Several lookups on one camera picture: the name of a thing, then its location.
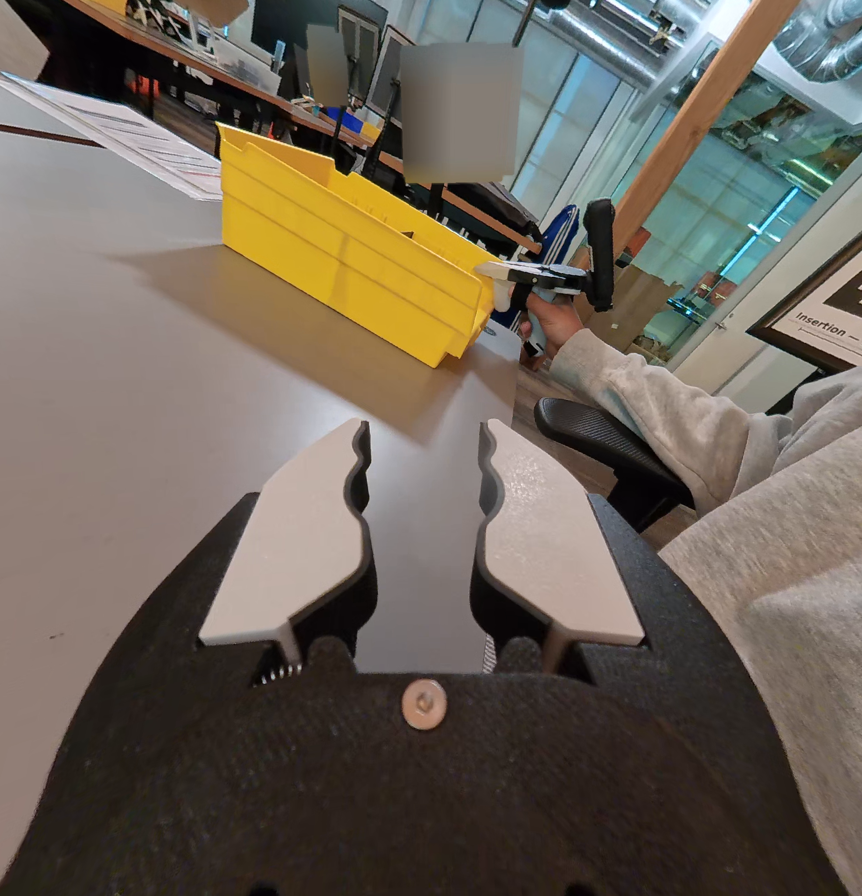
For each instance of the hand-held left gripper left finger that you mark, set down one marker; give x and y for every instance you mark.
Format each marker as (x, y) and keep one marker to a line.
(291, 553)

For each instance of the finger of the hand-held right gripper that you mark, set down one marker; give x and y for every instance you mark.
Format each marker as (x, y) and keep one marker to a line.
(508, 271)

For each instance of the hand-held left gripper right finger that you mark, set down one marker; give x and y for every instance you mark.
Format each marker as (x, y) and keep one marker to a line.
(557, 553)

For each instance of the yellow plastic bin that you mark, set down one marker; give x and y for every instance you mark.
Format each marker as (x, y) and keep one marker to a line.
(319, 245)

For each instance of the person's right forearm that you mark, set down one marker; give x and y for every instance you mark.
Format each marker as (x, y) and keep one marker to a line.
(648, 399)

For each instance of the grey desk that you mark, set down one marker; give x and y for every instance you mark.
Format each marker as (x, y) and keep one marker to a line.
(123, 350)

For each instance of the person's right hand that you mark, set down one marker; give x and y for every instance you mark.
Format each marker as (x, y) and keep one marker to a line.
(560, 325)

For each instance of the blue striped jacket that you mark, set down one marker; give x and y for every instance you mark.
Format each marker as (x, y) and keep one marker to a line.
(560, 231)

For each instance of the cardboard box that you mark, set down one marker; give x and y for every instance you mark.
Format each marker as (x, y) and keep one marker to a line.
(641, 308)

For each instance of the black cloth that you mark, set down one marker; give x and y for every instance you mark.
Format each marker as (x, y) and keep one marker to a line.
(494, 203)

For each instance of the black chair armrest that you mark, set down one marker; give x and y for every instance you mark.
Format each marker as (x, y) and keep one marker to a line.
(599, 434)

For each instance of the black framed case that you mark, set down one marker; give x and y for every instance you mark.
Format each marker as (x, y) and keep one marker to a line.
(390, 70)
(368, 49)

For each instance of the black framed marker sign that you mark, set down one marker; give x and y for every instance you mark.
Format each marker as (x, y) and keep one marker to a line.
(837, 315)

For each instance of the silver insulated pipes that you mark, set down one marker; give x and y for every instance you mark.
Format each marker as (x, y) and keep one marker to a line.
(823, 35)

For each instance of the long wooden table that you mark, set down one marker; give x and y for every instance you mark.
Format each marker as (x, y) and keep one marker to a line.
(228, 73)

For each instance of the printed paper sheet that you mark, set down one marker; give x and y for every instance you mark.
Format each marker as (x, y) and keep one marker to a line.
(137, 140)

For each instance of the wooden post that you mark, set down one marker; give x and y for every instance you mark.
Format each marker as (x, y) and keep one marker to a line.
(690, 126)

